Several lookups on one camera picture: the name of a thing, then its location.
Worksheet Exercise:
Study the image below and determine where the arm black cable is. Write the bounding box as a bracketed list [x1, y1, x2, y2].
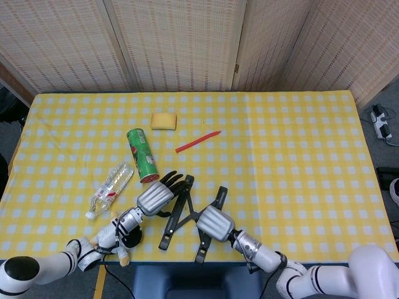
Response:
[104, 264, 133, 299]
[257, 270, 276, 299]

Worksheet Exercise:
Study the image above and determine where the white power strip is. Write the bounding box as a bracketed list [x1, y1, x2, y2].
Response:
[370, 105, 393, 140]

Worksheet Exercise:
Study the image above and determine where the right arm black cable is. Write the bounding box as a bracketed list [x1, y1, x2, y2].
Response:
[257, 270, 276, 299]

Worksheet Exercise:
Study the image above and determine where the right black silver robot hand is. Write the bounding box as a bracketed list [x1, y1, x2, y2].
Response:
[195, 206, 236, 243]

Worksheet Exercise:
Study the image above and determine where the yellow sponge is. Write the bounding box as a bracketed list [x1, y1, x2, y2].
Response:
[151, 112, 178, 131]

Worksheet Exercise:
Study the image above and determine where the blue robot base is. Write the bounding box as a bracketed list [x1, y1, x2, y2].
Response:
[131, 265, 264, 299]

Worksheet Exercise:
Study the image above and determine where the black-headed plush doll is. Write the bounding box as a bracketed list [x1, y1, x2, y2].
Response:
[90, 210, 144, 267]

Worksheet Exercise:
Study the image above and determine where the black folding laptop stand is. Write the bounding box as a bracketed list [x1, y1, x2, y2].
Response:
[158, 174, 228, 264]

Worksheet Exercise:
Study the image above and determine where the woven bamboo screen panel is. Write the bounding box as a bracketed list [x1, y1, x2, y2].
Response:
[104, 0, 247, 93]
[232, 0, 315, 92]
[0, 0, 132, 94]
[280, 0, 399, 108]

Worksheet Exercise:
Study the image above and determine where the green chips can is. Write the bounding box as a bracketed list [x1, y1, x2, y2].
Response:
[126, 128, 160, 184]

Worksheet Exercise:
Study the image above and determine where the yellow checkered tablecloth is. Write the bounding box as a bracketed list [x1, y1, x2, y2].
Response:
[0, 90, 392, 265]

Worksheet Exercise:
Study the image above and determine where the yellow floor tape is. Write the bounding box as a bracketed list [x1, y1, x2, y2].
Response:
[93, 264, 108, 299]

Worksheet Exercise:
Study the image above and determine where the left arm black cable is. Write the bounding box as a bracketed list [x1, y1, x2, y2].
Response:
[104, 264, 133, 299]

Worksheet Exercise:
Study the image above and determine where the red plastic stick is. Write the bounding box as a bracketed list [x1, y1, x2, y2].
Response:
[175, 130, 222, 154]

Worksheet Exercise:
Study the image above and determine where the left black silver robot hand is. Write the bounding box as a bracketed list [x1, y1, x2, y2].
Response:
[136, 170, 188, 218]

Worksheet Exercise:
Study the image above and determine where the clear plastic water bottle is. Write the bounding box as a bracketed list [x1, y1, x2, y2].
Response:
[85, 162, 135, 221]

